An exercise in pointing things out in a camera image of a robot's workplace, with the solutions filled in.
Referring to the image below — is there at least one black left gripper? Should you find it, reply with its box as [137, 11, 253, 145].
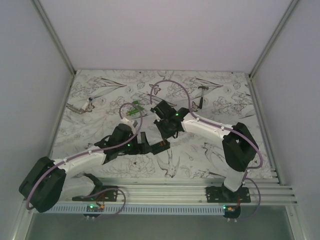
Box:
[118, 131, 152, 155]

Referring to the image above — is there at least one black fuse box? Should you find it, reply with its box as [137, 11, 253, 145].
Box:
[150, 140, 171, 155]

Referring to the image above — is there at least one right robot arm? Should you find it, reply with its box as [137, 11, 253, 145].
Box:
[150, 100, 259, 203]

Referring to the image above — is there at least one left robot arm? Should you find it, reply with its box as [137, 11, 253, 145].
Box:
[18, 123, 152, 213]

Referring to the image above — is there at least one green object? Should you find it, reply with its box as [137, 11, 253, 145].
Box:
[126, 100, 147, 116]

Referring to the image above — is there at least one small hammer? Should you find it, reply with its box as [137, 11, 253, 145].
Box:
[198, 85, 208, 109]

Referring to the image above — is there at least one metal clamp tool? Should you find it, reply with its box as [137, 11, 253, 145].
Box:
[66, 102, 95, 115]

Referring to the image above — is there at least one left controller board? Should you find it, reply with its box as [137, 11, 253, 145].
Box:
[83, 203, 104, 220]

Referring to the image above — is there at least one controller board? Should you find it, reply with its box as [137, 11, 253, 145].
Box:
[83, 203, 104, 220]
[223, 205, 241, 222]

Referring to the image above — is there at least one right controller board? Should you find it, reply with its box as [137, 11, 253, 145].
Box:
[223, 205, 241, 222]

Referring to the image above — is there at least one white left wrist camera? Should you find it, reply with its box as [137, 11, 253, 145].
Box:
[121, 117, 138, 134]

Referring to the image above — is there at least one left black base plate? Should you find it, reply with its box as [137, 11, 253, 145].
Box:
[72, 185, 119, 202]

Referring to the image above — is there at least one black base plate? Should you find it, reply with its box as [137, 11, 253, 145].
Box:
[72, 185, 119, 202]
[205, 185, 251, 204]

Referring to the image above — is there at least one grey slotted cable duct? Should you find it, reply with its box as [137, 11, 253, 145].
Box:
[46, 203, 224, 216]

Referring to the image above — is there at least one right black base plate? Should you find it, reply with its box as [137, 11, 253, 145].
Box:
[205, 185, 251, 204]

